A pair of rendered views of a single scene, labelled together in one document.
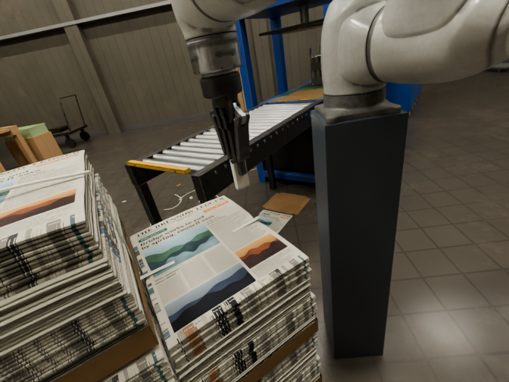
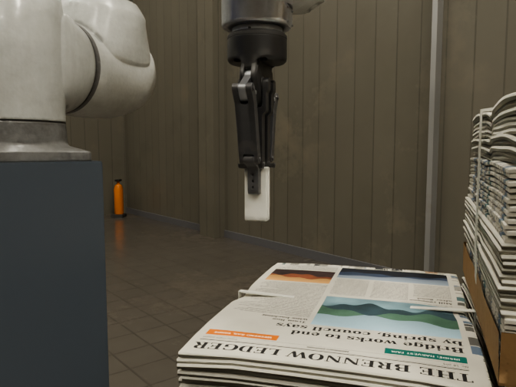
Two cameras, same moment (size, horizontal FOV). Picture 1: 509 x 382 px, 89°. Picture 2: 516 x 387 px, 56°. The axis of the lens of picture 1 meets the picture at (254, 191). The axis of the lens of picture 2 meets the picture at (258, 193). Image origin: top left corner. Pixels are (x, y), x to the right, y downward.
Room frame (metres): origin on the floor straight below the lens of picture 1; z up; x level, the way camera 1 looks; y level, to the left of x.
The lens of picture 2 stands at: (0.97, 0.47, 1.02)
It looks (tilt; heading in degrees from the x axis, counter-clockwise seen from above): 5 degrees down; 225
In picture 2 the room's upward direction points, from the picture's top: straight up
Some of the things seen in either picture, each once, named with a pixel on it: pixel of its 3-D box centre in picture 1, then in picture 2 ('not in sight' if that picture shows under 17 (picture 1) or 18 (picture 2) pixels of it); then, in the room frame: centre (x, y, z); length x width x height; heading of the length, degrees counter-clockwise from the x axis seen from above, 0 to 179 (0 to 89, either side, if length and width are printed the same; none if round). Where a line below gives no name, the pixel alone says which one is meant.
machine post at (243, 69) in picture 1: (251, 104); not in sight; (2.47, -0.12, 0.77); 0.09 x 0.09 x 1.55; 51
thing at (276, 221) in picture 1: (265, 225); not in sight; (1.67, -0.03, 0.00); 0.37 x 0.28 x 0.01; 141
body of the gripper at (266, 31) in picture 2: (224, 98); (256, 70); (0.53, 0.02, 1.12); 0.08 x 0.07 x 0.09; 29
